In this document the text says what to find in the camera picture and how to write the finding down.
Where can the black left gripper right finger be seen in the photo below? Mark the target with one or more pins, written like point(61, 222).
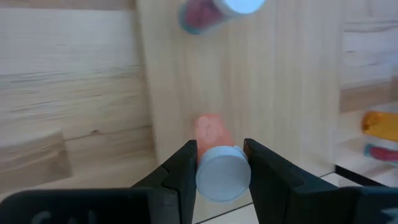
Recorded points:
point(280, 199)

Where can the amber pill bottle white cap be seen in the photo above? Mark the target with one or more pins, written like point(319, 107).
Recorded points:
point(381, 126)

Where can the pink pill bottle white cap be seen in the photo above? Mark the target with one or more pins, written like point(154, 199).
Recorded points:
point(222, 174)

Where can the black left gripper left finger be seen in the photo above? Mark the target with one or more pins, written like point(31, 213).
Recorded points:
point(174, 193)

